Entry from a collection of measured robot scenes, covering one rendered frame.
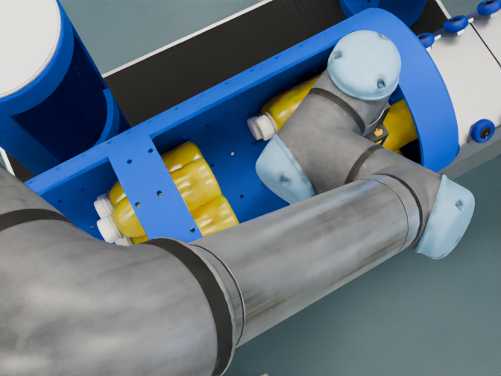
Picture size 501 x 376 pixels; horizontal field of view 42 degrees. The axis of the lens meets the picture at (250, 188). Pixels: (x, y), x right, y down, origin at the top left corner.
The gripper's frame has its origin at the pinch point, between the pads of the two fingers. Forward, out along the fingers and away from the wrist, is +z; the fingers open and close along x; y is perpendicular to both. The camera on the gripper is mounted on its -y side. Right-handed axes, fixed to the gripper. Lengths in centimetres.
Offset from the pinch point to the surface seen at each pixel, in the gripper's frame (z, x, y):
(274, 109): -0.3, 11.6, -1.9
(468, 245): 111, -21, 53
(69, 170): -9.0, 14.6, -33.5
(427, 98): -11.0, -1.1, 15.5
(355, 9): 95, 62, 58
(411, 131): -1.6, -2.3, 14.6
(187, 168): -5.7, 7.8, -18.7
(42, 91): 12, 39, -35
